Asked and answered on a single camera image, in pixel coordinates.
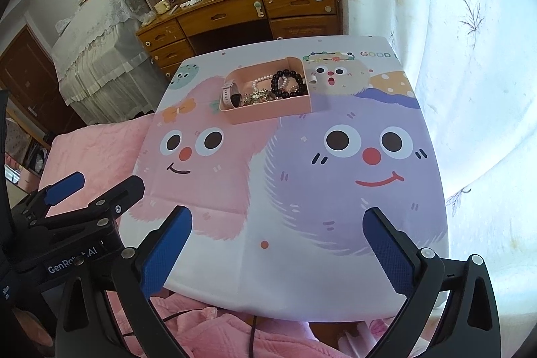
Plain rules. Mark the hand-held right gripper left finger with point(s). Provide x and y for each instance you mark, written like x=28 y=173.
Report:
x=168 y=249

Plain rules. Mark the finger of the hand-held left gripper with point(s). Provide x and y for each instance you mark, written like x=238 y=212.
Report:
x=126 y=192
x=63 y=188

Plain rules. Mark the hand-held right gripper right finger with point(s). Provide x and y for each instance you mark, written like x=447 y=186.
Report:
x=386 y=253

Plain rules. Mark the white wrist watch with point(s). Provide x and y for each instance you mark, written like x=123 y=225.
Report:
x=228 y=93

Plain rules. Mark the pink jewelry tray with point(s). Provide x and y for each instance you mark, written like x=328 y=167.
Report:
x=268 y=112

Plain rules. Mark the pink blanket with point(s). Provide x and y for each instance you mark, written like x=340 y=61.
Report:
x=96 y=144

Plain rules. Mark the wooden wardrobe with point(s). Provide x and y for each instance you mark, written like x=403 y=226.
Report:
x=23 y=144

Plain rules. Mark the cartoon printed table cover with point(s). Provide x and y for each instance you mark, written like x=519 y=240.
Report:
x=293 y=194

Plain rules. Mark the brown wooden door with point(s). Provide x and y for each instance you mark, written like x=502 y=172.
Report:
x=29 y=68

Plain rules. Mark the white lace covered cabinet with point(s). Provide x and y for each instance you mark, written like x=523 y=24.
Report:
x=96 y=47

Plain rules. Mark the white floral curtain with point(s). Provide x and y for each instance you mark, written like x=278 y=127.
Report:
x=461 y=89

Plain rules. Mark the cream mug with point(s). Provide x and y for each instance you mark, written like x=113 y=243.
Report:
x=161 y=7

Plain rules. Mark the wooden desk with drawers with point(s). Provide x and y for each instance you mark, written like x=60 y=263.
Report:
x=218 y=20

